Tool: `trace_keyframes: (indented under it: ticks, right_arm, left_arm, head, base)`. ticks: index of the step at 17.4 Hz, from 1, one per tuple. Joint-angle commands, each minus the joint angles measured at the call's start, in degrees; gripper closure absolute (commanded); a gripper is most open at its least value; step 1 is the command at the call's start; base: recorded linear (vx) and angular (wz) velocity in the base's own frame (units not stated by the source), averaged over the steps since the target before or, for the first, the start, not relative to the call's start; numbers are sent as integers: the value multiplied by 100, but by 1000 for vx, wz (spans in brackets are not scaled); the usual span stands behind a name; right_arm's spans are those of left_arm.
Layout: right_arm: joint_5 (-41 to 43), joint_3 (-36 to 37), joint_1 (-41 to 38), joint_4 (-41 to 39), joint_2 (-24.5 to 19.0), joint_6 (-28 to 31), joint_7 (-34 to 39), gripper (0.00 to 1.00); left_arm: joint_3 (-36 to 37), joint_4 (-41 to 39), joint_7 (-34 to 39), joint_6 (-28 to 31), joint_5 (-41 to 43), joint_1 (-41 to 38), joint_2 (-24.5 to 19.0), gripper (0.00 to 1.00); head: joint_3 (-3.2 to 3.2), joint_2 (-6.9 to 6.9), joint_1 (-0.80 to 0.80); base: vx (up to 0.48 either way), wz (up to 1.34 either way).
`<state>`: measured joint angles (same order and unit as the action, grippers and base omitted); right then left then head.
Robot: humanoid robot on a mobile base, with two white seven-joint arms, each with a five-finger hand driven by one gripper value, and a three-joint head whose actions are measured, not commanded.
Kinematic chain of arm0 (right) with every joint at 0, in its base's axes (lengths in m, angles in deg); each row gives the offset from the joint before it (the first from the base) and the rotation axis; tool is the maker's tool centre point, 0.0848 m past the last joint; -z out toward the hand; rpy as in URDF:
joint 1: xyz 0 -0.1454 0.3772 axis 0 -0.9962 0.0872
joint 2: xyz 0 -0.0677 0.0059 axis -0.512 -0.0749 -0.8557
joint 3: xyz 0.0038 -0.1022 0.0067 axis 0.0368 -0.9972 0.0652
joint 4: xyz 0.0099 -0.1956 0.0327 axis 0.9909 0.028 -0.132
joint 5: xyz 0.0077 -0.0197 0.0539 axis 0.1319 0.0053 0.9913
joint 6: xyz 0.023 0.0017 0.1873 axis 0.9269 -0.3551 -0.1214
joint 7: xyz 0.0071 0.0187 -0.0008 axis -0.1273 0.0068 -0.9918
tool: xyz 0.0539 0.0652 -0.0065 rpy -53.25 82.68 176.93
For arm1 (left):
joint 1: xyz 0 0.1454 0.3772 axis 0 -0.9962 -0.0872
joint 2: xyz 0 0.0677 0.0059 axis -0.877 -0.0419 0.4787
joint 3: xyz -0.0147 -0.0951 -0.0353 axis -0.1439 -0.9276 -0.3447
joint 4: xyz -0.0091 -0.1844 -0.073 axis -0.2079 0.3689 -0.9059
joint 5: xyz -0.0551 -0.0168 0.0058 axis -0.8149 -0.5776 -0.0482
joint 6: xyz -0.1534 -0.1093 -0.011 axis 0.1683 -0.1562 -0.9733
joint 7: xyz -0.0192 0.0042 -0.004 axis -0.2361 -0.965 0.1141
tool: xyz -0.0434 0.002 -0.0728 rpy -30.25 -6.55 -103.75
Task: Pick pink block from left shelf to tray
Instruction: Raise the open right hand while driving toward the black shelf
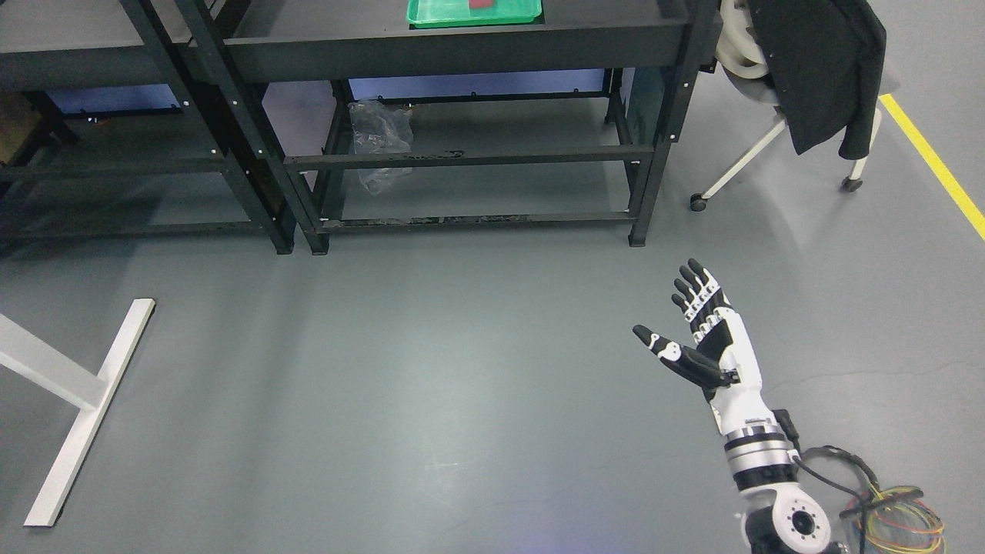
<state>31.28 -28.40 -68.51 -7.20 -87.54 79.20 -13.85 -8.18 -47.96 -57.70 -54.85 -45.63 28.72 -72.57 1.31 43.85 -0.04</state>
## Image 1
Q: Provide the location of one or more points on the black metal shelf left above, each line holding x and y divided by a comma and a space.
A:
126, 142

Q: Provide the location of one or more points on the green plastic tray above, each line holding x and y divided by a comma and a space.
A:
456, 14

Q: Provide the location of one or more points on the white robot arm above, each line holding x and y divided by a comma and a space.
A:
780, 517

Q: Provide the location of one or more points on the black jacket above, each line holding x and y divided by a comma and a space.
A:
826, 59

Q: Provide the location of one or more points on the white table with leg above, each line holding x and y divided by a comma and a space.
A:
91, 393

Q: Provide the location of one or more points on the black metal shelf right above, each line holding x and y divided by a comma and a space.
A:
642, 57

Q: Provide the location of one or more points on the clear plastic bag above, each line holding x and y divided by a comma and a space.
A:
380, 129

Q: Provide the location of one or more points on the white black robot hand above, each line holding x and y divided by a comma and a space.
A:
722, 360

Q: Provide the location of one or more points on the black metal shelf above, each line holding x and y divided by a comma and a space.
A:
642, 57
126, 142

